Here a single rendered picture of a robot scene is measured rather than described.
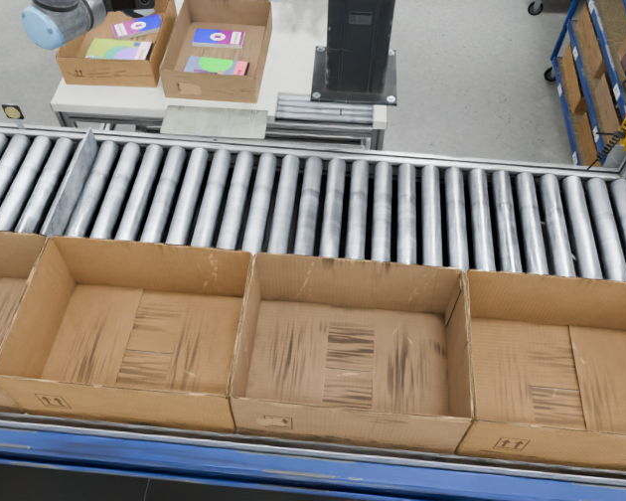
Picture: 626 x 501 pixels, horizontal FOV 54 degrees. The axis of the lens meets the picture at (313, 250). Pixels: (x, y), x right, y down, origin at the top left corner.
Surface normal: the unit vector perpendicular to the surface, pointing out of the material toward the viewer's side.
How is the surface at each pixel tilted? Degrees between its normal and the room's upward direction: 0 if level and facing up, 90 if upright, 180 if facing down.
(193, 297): 1
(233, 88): 91
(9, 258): 89
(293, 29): 0
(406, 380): 0
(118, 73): 91
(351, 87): 90
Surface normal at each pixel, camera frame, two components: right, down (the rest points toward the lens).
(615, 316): -0.09, 0.80
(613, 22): 0.01, -0.58
